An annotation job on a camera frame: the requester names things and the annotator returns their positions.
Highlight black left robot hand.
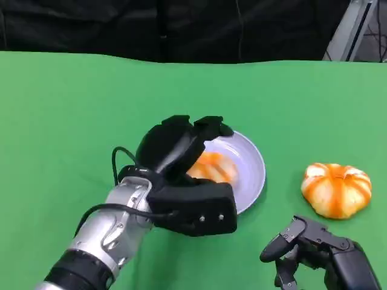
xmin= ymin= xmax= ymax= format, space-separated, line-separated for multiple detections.
xmin=135 ymin=114 xmax=235 ymax=185

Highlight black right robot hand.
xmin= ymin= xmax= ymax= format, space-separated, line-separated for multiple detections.
xmin=259 ymin=214 xmax=382 ymax=290

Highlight lilac plate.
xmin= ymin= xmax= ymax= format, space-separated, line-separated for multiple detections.
xmin=203 ymin=130 xmax=267 ymax=216

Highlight green table cloth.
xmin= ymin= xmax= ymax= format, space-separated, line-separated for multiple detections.
xmin=0 ymin=50 xmax=387 ymax=290

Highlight black backdrop curtain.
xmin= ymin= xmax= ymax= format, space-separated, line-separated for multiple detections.
xmin=0 ymin=0 xmax=351 ymax=64

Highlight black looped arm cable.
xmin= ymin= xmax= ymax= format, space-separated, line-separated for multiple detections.
xmin=111 ymin=146 xmax=137 ymax=185

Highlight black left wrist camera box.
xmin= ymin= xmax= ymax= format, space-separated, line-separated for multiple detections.
xmin=146 ymin=178 xmax=238 ymax=237

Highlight black camera cable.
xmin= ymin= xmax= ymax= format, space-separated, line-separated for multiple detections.
xmin=73 ymin=203 xmax=180 ymax=240

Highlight grey metal frame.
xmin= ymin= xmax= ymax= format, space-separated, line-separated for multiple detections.
xmin=321 ymin=0 xmax=387 ymax=63

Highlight black background cables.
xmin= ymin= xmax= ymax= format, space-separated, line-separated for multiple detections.
xmin=362 ymin=11 xmax=387 ymax=63

